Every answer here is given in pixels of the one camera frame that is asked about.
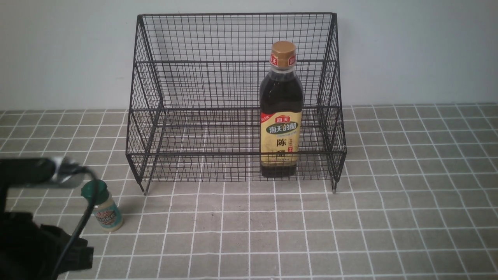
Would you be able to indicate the dark vinegar bottle yellow label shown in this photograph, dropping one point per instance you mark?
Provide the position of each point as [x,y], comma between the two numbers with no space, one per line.
[281,105]

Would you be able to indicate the small green-capped seasoning bottle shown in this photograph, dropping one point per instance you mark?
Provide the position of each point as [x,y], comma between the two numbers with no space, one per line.
[105,210]

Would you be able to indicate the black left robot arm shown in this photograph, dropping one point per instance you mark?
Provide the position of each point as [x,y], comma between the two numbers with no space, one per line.
[42,252]

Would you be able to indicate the grey checked tablecloth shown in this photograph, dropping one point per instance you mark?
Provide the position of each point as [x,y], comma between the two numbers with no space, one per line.
[417,200]

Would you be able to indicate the black wire mesh shelf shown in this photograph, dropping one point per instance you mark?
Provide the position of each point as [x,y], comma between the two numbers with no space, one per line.
[194,113]

